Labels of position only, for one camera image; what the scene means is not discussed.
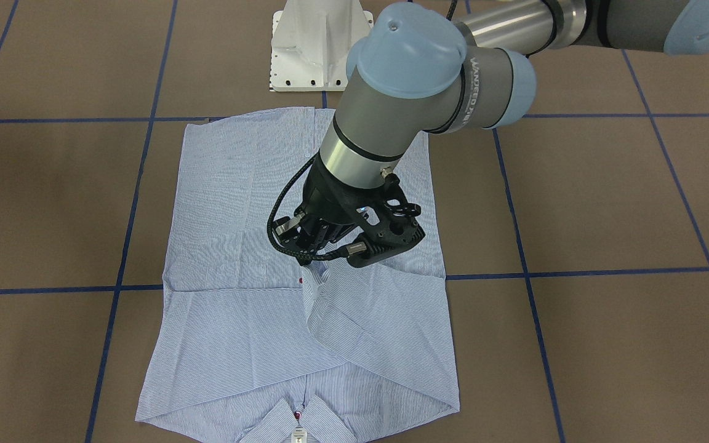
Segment brown paper table mat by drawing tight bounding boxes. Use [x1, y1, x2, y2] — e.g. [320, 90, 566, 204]
[0, 0, 709, 443]

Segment light blue striped shirt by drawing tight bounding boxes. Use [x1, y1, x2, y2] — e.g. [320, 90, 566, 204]
[135, 107, 460, 442]

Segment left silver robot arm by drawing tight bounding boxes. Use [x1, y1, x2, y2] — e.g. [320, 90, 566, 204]
[265, 1, 709, 268]

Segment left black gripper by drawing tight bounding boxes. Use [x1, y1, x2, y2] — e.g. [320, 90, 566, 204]
[273, 165, 365, 266]

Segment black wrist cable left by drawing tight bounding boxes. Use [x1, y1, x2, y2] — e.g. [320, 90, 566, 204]
[266, 154, 367, 263]

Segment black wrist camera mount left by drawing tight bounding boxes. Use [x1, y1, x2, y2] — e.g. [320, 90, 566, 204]
[343, 174, 425, 268]

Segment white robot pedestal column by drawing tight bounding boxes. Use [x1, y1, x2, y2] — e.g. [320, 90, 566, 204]
[270, 1, 375, 92]

